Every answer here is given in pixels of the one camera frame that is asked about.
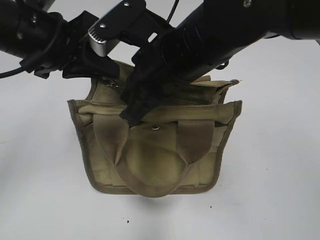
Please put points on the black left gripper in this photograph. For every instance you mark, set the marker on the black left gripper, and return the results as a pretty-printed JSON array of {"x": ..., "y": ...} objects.
[{"x": 72, "y": 55}]

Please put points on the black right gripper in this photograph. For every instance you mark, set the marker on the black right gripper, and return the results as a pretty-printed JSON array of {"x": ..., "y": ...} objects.
[{"x": 159, "y": 69}]

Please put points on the metal zipper pull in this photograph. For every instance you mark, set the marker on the metal zipper pull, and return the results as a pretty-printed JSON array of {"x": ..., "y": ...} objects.
[{"x": 113, "y": 85}]

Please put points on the olive yellow canvas bag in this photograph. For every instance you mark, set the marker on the olive yellow canvas bag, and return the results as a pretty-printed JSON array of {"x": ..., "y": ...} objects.
[{"x": 176, "y": 149}]

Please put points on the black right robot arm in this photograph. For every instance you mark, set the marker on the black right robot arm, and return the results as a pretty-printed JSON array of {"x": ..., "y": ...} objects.
[{"x": 208, "y": 38}]

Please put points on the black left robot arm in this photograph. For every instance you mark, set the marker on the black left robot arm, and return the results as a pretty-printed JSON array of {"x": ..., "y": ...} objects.
[{"x": 45, "y": 42}]

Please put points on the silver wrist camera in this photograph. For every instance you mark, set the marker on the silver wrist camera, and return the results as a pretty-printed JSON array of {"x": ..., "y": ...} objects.
[{"x": 125, "y": 22}]

